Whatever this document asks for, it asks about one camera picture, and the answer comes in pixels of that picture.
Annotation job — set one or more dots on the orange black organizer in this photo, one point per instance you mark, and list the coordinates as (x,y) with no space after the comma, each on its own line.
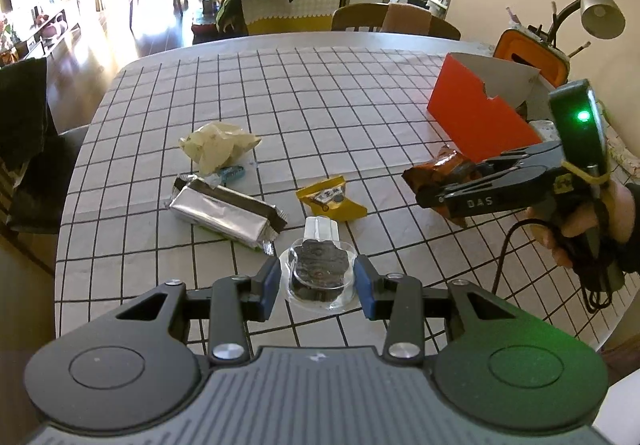
(505,50)

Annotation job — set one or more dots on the person's right hand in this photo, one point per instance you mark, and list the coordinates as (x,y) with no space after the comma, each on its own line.
(567,235)

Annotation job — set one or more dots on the small teal candy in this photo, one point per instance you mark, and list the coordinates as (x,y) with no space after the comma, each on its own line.
(232,173)

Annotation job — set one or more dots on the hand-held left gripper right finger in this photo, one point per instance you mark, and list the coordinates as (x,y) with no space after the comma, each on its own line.
(364,290)

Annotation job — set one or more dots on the cream crumpled wrapper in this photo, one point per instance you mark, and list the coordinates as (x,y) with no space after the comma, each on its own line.
(215,142)

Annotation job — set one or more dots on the red cardboard box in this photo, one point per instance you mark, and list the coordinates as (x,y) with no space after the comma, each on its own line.
(475,120)

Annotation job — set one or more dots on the low media console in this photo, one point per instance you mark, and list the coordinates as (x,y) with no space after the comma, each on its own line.
(40,32)

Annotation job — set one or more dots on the person's right forearm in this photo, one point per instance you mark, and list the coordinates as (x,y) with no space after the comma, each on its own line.
(634,255)

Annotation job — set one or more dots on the silver packet with dark ends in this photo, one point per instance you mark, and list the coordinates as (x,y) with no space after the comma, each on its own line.
(220,212)

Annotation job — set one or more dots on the dark wooden chair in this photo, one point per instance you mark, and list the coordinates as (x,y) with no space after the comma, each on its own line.
(75,142)

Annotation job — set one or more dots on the clear pack of dark snack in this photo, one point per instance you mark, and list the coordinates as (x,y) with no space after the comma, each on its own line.
(317,270)

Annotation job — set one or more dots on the checked tablecloth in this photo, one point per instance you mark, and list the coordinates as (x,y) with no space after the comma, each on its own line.
(300,90)

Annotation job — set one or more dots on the brown wooden chair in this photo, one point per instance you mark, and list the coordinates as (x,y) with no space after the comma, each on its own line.
(360,17)

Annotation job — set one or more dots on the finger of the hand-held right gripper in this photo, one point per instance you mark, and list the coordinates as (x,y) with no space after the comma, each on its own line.
(525,157)
(470,186)

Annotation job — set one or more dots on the beige desk lamp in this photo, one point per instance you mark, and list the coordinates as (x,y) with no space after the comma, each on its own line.
(602,10)

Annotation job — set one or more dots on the red brown chip bag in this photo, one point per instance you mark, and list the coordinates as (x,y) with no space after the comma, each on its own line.
(435,172)

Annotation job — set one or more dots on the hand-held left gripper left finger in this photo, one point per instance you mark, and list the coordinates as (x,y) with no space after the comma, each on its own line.
(267,287)

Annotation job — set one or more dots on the yellow snack packet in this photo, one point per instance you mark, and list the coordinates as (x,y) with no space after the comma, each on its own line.
(345,210)

